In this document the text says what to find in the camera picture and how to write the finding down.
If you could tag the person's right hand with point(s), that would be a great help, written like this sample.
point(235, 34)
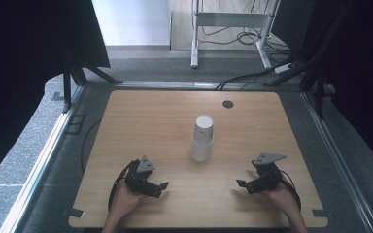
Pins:
point(283, 199)

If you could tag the person's left hand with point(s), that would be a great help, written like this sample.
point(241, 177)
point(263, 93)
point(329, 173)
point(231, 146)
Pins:
point(123, 199)

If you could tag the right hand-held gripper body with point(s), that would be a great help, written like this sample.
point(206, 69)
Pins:
point(268, 178)

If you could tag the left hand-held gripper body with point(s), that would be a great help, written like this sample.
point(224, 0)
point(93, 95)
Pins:
point(137, 179)

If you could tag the black metal stand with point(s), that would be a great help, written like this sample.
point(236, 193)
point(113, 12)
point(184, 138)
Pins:
point(314, 64)

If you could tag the black curtain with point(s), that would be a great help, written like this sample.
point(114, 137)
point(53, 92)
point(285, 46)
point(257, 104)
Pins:
point(29, 64)
point(359, 81)

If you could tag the black tripod stand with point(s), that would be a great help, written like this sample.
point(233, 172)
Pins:
point(77, 73)

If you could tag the dark round table grommet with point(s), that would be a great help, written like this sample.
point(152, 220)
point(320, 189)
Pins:
point(228, 104)

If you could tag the aluminium floor rail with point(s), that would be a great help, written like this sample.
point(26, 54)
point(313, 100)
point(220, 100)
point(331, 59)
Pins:
point(340, 161)
point(35, 171)

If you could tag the white power strip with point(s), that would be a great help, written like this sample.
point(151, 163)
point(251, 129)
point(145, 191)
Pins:
point(283, 68)

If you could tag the white metal stand frame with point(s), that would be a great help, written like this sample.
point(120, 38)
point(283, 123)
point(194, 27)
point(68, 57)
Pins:
point(230, 19)

